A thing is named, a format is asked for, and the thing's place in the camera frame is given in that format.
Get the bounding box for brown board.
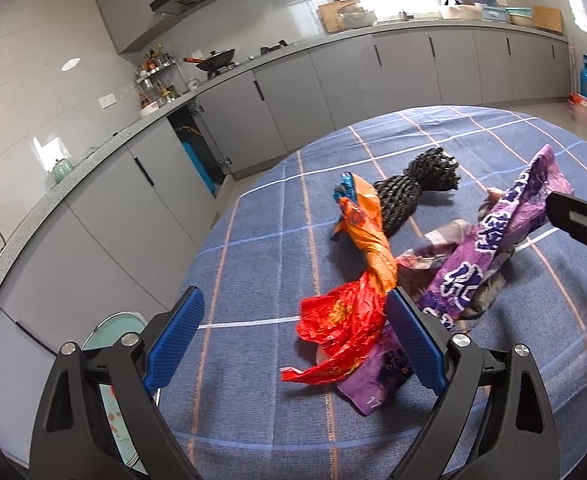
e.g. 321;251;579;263
531;5;564;35

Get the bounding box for grey kitchen counter cabinets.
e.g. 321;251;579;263
0;22;571;361

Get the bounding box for orange snack wrapper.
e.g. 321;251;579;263
332;171;399;296

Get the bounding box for blue water jug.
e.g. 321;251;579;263
181;141;219;198

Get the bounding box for black wok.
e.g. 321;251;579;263
182;48;237;73

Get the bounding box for purple foil wrapper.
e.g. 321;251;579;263
318;327;417;416

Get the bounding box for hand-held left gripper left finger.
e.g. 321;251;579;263
28;285;207;480

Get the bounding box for grey purple patterned plastic bag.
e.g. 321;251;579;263
396;217;519;321

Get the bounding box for pale green kettle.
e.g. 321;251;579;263
48;157;74;183

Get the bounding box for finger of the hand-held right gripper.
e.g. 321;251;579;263
546;191;587;326

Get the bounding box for pale green plastic basin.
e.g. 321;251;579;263
503;6;534;26

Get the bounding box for red plastic bag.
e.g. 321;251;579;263
281;280;399;386

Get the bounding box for metal spice rack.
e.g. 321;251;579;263
134;45;180;111

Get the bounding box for round pale green container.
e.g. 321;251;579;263
81;311;162;480

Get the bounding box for white plastic bucket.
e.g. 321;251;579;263
568;92;587;126

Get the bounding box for metal basin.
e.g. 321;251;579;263
336;2;378;30

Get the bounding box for grey upper wall cabinet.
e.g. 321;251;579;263
91;0;179;55

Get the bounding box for black mesh net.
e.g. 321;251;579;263
373;146;461;236

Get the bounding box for blue plastic crate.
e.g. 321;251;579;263
441;0;507;22

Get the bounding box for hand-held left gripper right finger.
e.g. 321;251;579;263
384;286;561;480

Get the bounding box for wooden cutting board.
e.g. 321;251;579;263
317;0;347;35

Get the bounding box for blue plaid tablecloth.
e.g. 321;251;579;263
158;105;587;480

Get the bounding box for purple packaging bag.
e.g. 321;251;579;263
418;144;574;331

